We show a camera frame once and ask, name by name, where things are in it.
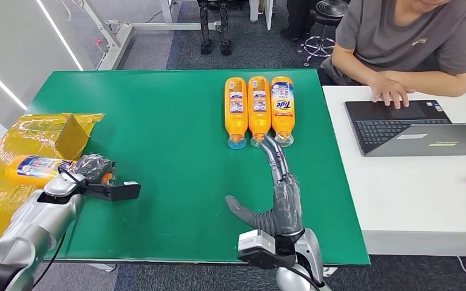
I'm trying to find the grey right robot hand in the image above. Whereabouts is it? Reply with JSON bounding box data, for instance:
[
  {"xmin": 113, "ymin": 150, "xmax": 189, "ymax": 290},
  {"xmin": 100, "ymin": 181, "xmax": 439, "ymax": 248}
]
[{"xmin": 224, "ymin": 135, "xmax": 305, "ymax": 238}]

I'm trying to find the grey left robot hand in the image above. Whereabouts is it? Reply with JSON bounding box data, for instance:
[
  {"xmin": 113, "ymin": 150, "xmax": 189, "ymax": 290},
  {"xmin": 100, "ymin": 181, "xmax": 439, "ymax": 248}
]
[{"xmin": 73, "ymin": 153, "xmax": 117, "ymax": 186}]

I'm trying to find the orange Tide detergent bottle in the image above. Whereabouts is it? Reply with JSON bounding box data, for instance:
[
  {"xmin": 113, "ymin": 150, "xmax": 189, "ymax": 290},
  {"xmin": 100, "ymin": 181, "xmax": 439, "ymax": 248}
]
[{"xmin": 269, "ymin": 76, "xmax": 295, "ymax": 148}]

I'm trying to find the yellow film wrapped cardboard box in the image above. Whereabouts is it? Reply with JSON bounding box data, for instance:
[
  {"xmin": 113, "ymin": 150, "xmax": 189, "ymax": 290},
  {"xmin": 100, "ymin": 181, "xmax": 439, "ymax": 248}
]
[{"xmin": 0, "ymin": 113, "xmax": 106, "ymax": 254}]

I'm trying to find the white desk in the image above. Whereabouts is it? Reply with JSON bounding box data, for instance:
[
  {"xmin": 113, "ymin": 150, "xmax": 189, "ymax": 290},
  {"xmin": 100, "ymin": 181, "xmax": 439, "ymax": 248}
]
[{"xmin": 322, "ymin": 84, "xmax": 466, "ymax": 258}]

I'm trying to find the dark grey laptop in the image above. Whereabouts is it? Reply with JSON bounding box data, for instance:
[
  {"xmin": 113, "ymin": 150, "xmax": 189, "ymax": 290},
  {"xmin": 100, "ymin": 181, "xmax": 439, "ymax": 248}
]
[{"xmin": 344, "ymin": 99, "xmax": 466, "ymax": 158}]

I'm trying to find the person's right hand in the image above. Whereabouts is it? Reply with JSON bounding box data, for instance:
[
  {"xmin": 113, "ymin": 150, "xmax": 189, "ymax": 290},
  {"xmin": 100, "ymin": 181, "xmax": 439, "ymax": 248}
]
[{"xmin": 368, "ymin": 75, "xmax": 417, "ymax": 110}]

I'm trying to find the black robot leg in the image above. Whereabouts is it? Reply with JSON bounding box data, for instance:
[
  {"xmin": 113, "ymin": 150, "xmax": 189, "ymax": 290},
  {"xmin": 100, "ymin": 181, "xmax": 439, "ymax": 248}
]
[
  {"xmin": 198, "ymin": 0, "xmax": 214, "ymax": 55},
  {"xmin": 218, "ymin": 0, "xmax": 234, "ymax": 56}
]

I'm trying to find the person's leg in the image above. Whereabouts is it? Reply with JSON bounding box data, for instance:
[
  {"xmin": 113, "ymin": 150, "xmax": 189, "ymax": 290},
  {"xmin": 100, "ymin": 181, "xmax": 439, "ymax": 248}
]
[{"xmin": 279, "ymin": 0, "xmax": 312, "ymax": 44}]

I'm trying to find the white furniture leg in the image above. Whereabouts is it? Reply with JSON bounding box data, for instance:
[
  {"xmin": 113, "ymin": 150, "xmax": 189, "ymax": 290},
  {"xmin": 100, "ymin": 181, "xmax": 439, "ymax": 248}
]
[{"xmin": 249, "ymin": 0, "xmax": 274, "ymax": 32}]

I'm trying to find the black stool with chrome base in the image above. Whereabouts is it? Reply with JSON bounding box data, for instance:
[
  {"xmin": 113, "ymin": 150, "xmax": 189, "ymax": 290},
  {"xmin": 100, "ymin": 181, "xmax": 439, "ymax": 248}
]
[{"xmin": 296, "ymin": 0, "xmax": 351, "ymax": 68}]

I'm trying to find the person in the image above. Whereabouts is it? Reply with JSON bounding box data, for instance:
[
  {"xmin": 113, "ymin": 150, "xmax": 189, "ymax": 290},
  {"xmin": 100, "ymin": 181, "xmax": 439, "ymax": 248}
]
[{"xmin": 320, "ymin": 0, "xmax": 466, "ymax": 110}]

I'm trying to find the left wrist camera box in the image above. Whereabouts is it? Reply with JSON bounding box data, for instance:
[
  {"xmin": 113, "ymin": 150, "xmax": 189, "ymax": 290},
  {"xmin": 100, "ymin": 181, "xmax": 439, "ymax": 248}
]
[{"xmin": 83, "ymin": 181, "xmax": 142, "ymax": 203}]

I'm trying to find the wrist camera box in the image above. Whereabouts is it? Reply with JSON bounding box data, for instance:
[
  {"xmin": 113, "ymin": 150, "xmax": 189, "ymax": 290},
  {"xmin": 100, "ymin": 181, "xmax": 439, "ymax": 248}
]
[
  {"xmin": 237, "ymin": 229, "xmax": 299, "ymax": 270},
  {"xmin": 83, "ymin": 181, "xmax": 142, "ymax": 203}
]

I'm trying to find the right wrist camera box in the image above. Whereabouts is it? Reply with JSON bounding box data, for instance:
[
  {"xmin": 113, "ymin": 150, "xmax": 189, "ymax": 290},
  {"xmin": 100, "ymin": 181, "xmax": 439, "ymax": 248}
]
[{"xmin": 237, "ymin": 229, "xmax": 299, "ymax": 270}]

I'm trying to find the white metal stand frame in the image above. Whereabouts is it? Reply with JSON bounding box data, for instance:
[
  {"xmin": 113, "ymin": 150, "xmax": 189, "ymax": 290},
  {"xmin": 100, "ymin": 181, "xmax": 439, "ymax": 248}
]
[{"xmin": 81, "ymin": 0, "xmax": 223, "ymax": 72}]

